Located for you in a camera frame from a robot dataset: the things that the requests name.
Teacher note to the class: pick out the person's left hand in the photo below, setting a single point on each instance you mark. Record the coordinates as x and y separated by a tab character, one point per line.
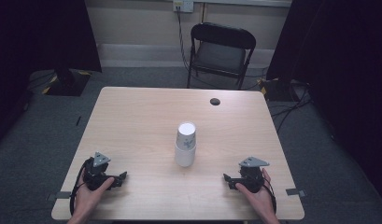
87	200

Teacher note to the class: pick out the black folding chair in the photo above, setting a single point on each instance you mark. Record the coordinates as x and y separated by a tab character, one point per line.
221	56

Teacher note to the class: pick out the printed white paper cup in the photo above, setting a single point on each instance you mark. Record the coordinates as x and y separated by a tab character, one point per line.
186	133

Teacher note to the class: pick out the black round table grommet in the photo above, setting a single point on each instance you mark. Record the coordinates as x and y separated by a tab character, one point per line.
215	101

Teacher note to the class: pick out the small black floor object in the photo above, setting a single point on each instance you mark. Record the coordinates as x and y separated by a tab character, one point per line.
78	120

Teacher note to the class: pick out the white wall socket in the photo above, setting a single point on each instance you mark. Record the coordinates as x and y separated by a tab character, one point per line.
183	5

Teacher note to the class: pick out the plain white paper cup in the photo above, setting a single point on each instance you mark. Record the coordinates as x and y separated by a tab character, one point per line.
185	157

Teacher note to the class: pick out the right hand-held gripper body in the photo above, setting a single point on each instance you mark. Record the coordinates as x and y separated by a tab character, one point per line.
252	175

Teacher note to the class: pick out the person's right hand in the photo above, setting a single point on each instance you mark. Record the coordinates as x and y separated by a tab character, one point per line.
261	202

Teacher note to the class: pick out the black stand base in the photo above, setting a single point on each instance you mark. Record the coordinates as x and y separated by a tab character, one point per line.
275	90
67	82

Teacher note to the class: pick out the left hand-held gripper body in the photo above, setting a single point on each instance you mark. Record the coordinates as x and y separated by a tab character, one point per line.
96	174

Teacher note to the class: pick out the black curtain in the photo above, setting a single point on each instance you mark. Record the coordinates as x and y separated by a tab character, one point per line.
33	46
344	77

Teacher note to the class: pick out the grey tape strip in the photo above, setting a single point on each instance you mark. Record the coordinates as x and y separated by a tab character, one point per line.
295	192
59	196

